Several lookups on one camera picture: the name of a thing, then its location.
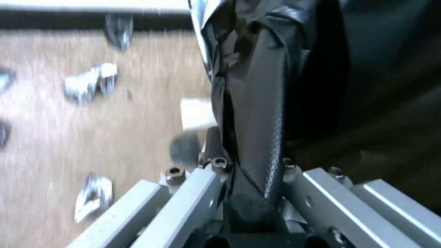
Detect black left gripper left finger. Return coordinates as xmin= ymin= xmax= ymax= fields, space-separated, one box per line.
xmin=65 ymin=126 xmax=231 ymax=248

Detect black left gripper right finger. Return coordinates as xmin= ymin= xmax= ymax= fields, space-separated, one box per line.
xmin=281 ymin=157 xmax=441 ymax=248

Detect black plastic trash bag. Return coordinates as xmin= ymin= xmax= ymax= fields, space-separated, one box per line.
xmin=187 ymin=0 xmax=441 ymax=207

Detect crumpled silver wrapper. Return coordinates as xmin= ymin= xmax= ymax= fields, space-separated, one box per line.
xmin=103 ymin=14 xmax=135 ymax=51
xmin=61 ymin=62 xmax=119 ymax=105
xmin=0 ymin=121 xmax=13 ymax=149
xmin=0 ymin=68 xmax=17 ymax=91
xmin=73 ymin=172 xmax=115 ymax=223

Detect white paper scrap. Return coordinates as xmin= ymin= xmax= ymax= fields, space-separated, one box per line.
xmin=180 ymin=97 xmax=218 ymax=130

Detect white furniture edge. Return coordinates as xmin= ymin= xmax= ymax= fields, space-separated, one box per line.
xmin=0 ymin=0 xmax=194 ymax=17

